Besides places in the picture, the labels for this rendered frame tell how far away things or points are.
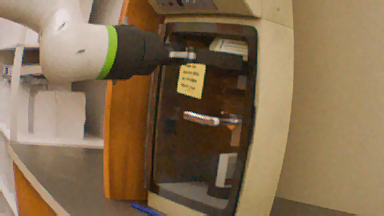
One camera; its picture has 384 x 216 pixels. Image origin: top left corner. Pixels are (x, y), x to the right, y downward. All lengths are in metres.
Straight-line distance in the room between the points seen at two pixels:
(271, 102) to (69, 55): 0.45
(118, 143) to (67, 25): 0.56
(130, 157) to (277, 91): 0.43
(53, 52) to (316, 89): 0.88
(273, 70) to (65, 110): 1.33
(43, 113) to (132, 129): 0.92
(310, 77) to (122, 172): 0.59
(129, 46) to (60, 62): 0.14
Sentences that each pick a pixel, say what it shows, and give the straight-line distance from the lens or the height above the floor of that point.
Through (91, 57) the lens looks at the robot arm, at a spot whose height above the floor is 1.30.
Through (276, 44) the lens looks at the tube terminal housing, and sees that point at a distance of 0.96.
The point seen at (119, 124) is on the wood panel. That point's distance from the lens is 1.19.
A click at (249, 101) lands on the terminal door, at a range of 0.93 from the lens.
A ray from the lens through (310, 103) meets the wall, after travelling 1.37.
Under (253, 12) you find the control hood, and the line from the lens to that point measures 0.91.
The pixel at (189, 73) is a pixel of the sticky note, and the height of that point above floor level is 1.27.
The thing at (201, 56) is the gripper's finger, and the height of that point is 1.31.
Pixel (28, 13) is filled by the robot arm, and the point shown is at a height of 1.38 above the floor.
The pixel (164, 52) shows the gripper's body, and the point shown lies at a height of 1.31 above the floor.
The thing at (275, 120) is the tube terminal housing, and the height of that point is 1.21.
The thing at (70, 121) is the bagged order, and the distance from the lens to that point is 2.14.
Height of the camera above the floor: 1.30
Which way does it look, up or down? 5 degrees down
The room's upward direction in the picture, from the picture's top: 6 degrees clockwise
